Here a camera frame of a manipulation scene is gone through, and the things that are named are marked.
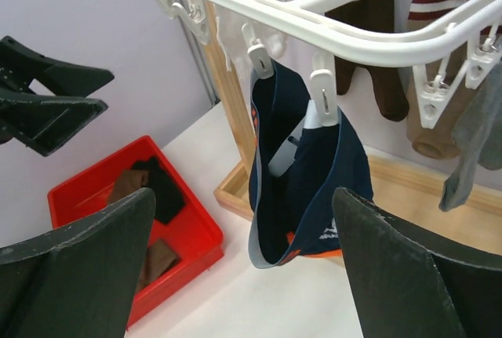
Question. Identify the red plastic tray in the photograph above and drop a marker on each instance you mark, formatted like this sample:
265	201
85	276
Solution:
192	233

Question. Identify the white plastic clip hanger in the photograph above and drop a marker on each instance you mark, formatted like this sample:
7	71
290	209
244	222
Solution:
474	24

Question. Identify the tan sock red striped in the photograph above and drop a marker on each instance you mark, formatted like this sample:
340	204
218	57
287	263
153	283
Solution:
436	143

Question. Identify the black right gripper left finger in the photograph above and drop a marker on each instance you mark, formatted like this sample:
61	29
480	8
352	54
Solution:
78	280

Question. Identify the white fluffy sock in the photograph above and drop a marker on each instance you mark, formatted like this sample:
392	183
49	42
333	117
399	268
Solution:
236	33

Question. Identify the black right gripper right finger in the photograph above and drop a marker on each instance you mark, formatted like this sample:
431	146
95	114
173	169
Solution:
407	281

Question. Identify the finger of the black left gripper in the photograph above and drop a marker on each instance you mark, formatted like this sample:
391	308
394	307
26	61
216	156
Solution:
46	123
20	66

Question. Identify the black sock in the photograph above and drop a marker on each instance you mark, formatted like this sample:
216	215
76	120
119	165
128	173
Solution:
169	198

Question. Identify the wooden hanger stand frame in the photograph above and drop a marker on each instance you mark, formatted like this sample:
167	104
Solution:
404	188

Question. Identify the brown sock grey striped cuff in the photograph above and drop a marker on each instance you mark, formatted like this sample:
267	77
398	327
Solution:
128	182

